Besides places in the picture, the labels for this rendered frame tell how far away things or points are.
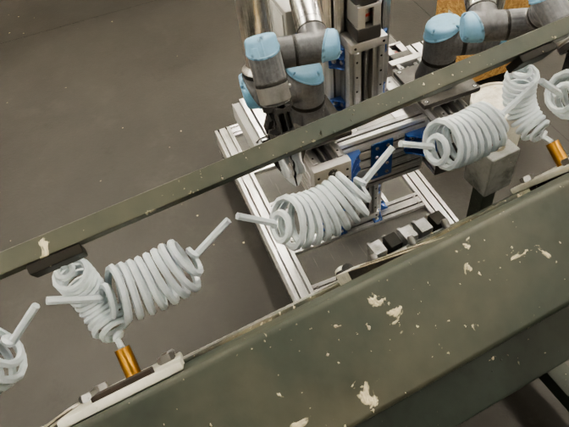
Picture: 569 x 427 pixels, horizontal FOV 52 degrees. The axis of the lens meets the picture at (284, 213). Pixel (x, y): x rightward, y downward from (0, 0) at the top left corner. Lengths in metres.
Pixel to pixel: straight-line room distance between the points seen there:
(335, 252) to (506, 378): 1.94
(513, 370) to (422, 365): 0.29
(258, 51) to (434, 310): 0.90
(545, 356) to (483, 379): 0.09
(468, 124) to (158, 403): 0.45
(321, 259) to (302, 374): 2.18
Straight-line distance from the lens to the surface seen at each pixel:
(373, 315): 0.49
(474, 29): 1.57
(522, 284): 0.55
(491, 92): 3.28
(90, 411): 0.48
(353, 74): 2.06
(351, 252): 2.66
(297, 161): 1.41
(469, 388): 0.76
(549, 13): 1.52
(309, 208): 0.62
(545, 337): 0.81
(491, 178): 2.13
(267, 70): 1.31
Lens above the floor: 2.35
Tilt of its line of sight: 49 degrees down
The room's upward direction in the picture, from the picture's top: 8 degrees counter-clockwise
